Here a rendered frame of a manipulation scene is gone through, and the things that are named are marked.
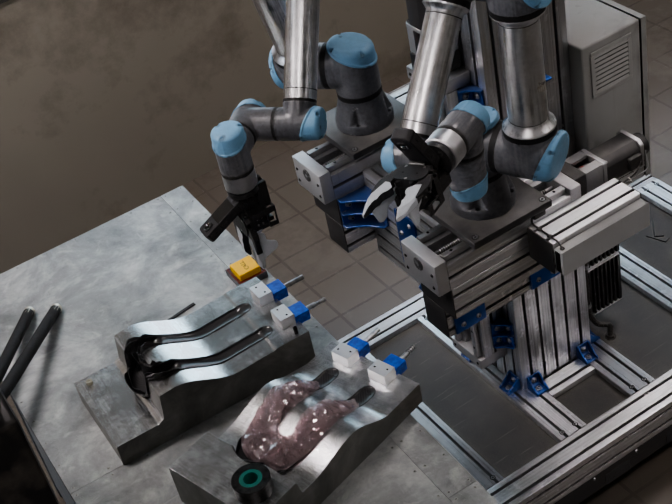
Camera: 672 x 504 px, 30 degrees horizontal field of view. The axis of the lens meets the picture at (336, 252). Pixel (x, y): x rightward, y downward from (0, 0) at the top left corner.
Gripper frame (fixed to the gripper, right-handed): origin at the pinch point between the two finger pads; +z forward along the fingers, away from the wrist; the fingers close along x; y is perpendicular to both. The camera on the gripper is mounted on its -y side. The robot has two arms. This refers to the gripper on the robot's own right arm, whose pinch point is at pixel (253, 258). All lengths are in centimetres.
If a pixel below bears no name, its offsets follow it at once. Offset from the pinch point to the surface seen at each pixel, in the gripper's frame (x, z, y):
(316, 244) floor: 116, 101, 63
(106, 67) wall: 188, 39, 28
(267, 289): -1.3, 9.2, 0.8
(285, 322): -13.3, 10.2, -1.3
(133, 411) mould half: -10.2, 14.9, -40.4
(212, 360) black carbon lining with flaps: -10.3, 12.6, -19.6
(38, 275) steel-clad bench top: 62, 21, -39
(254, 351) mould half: -14.7, 12.3, -10.8
